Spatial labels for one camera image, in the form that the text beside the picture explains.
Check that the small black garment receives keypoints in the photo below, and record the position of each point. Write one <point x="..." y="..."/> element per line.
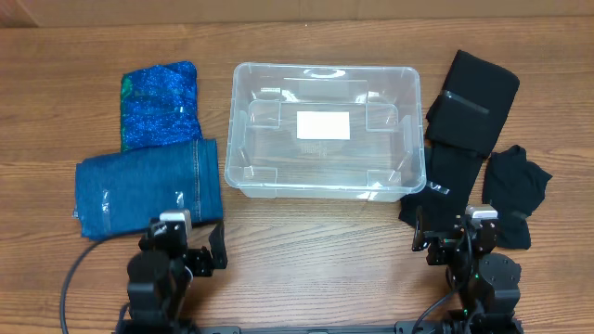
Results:
<point x="514" y="187"/>

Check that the large folded black garment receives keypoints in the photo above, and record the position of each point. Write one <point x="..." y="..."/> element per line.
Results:
<point x="473" y="104"/>

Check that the white paper label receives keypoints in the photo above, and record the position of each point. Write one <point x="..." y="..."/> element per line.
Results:
<point x="323" y="125"/>

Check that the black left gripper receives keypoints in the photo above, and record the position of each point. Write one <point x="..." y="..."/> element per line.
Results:
<point x="201" y="257"/>

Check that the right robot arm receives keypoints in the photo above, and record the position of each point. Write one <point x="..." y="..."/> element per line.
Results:
<point x="484" y="285"/>

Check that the blue sequin fabric bundle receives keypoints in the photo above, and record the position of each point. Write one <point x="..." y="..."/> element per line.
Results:
<point x="159" y="106"/>

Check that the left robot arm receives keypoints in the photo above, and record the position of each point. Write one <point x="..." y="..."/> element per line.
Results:
<point x="161" y="274"/>

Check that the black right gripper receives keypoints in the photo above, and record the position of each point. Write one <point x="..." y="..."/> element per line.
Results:
<point x="442" y="239"/>

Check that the clear plastic storage bin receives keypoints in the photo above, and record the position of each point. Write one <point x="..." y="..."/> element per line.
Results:
<point x="382" y="161"/>

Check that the blue denim jeans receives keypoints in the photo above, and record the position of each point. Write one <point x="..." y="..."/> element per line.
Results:
<point x="120" y="193"/>

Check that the long black garment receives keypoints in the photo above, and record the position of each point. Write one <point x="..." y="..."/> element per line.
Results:
<point x="451" y="174"/>

